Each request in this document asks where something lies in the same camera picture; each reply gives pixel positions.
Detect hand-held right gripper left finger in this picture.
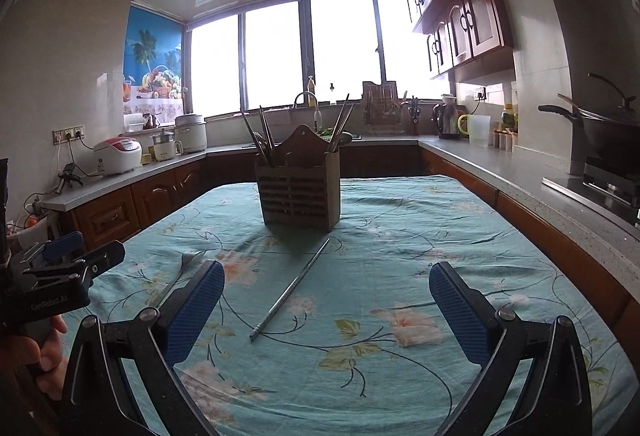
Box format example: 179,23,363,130
60,260,226,436

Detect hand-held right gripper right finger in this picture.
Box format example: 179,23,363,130
429,261,593,436

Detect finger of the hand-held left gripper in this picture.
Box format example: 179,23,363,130
20,231,86,267
22,241,126,289

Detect metal chopstick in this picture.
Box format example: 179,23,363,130
249,238,331,343

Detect wooden utensil holder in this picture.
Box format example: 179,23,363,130
255,125,342,233

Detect person's left hand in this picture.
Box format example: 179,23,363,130
35,316,68,399

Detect small black tripod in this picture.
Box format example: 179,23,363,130
55,163,84,195

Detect wooden base cabinets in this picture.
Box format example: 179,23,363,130
70,146,631,332

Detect red and white rice cooker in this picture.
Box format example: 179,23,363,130
93,137,143,177

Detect white blender jug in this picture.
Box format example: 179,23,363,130
151,129,183,161

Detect teal floral tablecloth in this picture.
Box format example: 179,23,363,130
60,176,638,436

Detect grey kitchen countertop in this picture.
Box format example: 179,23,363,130
42,136,640,257

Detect large white electric cooker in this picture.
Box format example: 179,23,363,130
175,114,208,154

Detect long wooden chopstick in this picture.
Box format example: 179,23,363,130
258,104,278,165

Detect steel electric kettle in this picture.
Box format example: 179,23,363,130
432,103,462,140

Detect steel gas stove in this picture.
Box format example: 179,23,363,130
542,156,640,229

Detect metal dish rack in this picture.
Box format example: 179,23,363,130
361,88,405,133

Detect chrome kitchen faucet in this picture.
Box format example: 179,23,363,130
293,92,323,131

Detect black wok with lid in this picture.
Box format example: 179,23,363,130
537,73,640,160

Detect large kitchen window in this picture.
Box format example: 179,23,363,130
185,0,451,119

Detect clear pitcher with green handle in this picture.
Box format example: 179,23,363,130
458,114,492,147

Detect tropical fruit wall poster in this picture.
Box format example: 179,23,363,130
122,6,188,117

